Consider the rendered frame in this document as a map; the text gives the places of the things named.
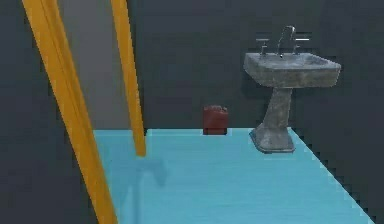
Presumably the chrome sink faucet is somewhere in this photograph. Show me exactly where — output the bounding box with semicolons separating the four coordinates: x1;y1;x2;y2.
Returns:
255;25;311;58

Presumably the grey pedestal sink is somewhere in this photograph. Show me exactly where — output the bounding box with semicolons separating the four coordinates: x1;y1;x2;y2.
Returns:
243;51;342;155

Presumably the orange door frame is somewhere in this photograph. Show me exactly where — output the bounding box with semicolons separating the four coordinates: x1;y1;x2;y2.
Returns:
21;0;148;224

